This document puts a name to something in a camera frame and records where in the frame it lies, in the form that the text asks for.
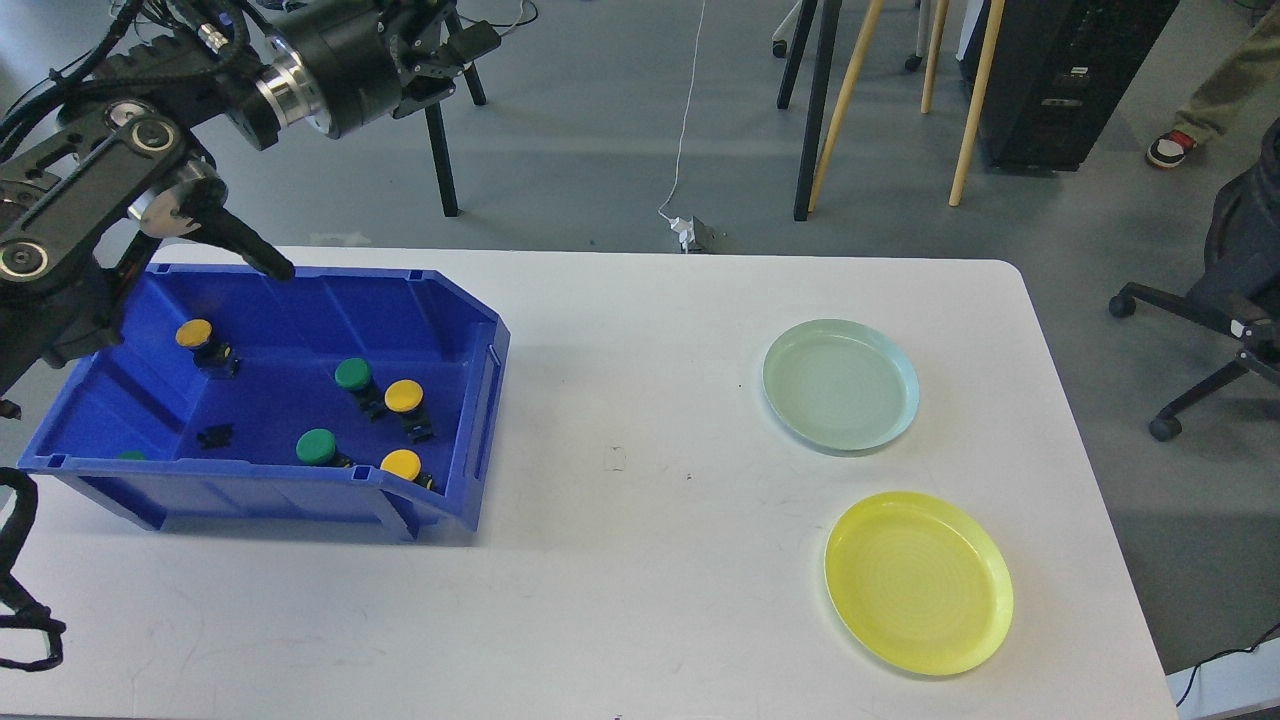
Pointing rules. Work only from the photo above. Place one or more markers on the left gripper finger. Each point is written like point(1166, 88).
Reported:
point(448, 47)
point(421, 93)

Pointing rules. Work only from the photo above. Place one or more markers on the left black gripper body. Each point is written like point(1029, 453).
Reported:
point(346, 60)

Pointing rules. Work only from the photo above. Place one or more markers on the green push button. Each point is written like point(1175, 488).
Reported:
point(354, 376)
point(318, 448)

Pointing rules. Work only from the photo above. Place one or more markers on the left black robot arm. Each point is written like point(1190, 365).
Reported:
point(103, 166)

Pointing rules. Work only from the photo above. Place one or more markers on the green push button front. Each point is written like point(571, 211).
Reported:
point(318, 448)

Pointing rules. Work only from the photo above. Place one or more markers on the light green plate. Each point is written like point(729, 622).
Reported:
point(841, 386)

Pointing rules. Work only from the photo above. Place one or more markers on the yellow plate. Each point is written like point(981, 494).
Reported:
point(919, 583)

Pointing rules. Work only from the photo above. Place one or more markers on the black tripod legs left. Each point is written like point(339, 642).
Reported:
point(439, 146)

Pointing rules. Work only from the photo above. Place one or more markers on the white power adapter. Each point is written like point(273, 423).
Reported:
point(692, 235)

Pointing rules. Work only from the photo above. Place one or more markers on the blue plastic storage bin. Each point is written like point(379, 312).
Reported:
point(147, 395)

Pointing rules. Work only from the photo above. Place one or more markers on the black stand legs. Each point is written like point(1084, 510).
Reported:
point(812, 100)

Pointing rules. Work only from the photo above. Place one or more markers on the small black part in bin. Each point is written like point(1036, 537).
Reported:
point(216, 436)

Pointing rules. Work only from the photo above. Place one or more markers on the wooden easel legs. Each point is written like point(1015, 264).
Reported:
point(889, 90)

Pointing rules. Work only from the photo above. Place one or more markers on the black computer tower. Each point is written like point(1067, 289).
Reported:
point(1059, 70)

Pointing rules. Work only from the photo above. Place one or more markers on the person leg and shoe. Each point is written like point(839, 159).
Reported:
point(1211, 110)

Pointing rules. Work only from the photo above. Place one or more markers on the black office chair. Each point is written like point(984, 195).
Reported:
point(1238, 292)

